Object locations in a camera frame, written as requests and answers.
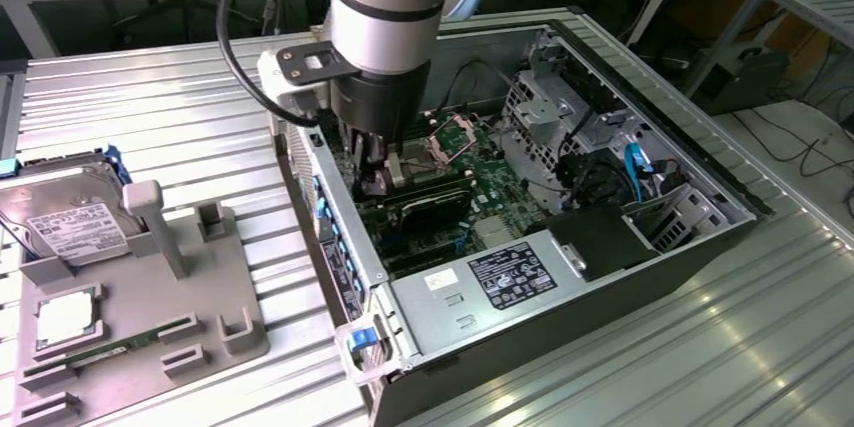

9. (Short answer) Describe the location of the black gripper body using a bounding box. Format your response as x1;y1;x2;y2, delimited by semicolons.
329;60;433;142

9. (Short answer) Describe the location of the blue flat wire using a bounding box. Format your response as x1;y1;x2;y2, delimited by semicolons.
623;141;653;204

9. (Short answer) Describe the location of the robot wrist cable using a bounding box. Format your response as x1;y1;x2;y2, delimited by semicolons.
217;0;322;129

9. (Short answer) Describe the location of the green Dell motherboard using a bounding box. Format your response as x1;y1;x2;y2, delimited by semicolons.
329;109;555;281

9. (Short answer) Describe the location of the grey parts rack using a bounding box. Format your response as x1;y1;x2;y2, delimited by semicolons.
11;179;272;427

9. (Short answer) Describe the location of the silver chipset heatsink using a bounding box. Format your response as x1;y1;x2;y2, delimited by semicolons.
476;219;520;244

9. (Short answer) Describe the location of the blue case latch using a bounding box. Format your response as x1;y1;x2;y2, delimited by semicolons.
345;329;378;351

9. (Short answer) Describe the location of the low silver disk bay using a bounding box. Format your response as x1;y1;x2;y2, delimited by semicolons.
619;181;760;254

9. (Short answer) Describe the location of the green RAM stick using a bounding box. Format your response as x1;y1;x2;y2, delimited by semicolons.
22;314;192;378

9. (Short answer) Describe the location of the black plastic air duct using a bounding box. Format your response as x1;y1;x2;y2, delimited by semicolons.
525;204;659;283

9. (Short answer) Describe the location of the tall silver disk bay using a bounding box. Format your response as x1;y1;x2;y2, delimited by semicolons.
500;69;583;198

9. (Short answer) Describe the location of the black office chair base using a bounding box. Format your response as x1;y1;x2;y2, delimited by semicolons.
109;0;262;48

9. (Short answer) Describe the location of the CPU with silver lid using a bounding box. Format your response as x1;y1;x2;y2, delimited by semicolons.
31;291;98;348

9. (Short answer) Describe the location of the short black expansion slot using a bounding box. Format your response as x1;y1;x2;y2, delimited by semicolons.
384;240;462;273

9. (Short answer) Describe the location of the open black PC case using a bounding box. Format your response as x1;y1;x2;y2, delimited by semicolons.
257;5;779;427

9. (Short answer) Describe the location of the black box on floor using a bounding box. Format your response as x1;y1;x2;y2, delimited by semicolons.
692;44;792;116

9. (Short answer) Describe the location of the graphics card with black shroud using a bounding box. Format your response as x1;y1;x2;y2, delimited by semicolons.
350;181;473;234

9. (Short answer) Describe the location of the metal socket cover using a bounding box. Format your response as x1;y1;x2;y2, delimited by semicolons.
429;113;480;161

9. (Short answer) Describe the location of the grey aluminium frame post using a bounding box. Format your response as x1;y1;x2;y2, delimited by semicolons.
0;59;29;163

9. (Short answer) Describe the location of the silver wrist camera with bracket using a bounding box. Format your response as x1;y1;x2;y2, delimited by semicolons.
274;41;356;121

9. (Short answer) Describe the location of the silver hard disk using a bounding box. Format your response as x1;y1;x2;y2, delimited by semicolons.
0;161;134;268

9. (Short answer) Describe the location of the black arched wire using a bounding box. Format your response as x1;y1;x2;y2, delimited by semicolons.
446;59;516;116

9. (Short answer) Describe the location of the grey power supply unit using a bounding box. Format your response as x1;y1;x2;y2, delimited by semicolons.
389;231;589;364

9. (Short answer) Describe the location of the black RAM slot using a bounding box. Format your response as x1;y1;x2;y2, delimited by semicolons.
392;176;466;198
392;172;462;193

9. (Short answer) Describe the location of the black wire bundle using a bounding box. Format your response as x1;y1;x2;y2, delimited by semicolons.
556;154;632;211

